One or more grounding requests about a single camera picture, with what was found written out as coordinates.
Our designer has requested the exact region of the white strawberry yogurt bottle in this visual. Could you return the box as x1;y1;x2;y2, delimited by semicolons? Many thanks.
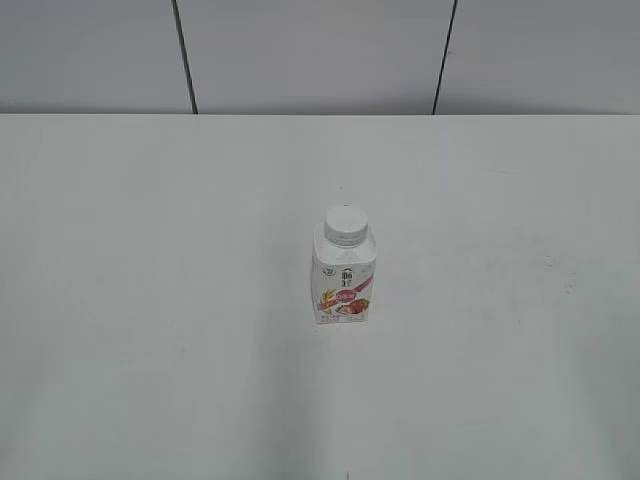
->
310;224;377;325

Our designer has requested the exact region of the white plastic bottle cap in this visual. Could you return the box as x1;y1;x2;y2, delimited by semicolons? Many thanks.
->
324;205;369;247

